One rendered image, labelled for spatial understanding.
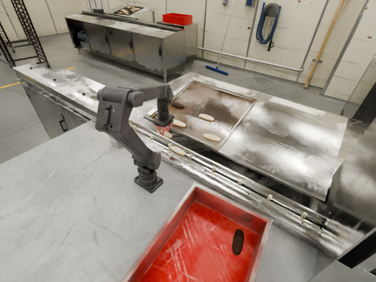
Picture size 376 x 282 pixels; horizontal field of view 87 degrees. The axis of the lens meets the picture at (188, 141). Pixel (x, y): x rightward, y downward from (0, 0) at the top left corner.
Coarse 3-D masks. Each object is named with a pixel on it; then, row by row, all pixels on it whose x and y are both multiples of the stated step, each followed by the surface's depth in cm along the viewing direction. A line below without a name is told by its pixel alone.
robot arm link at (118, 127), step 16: (112, 96) 53; (112, 112) 53; (128, 112) 56; (96, 128) 54; (112, 128) 53; (128, 128) 59; (128, 144) 64; (144, 144) 75; (144, 160) 80; (160, 160) 91
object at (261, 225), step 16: (192, 192) 80; (208, 192) 79; (176, 208) 73; (224, 208) 79; (240, 208) 74; (176, 224) 76; (256, 224) 74; (160, 240) 66; (144, 256) 61; (256, 256) 62; (128, 272) 57; (144, 272) 64; (256, 272) 58
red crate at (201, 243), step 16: (192, 208) 85; (208, 208) 85; (192, 224) 79; (208, 224) 79; (224, 224) 80; (240, 224) 80; (176, 240) 74; (192, 240) 74; (208, 240) 75; (224, 240) 75; (256, 240) 75; (160, 256) 70; (176, 256) 70; (192, 256) 70; (208, 256) 70; (224, 256) 70; (240, 256) 71; (160, 272) 66; (176, 272) 66; (192, 272) 66; (208, 272) 66; (224, 272) 66; (240, 272) 67
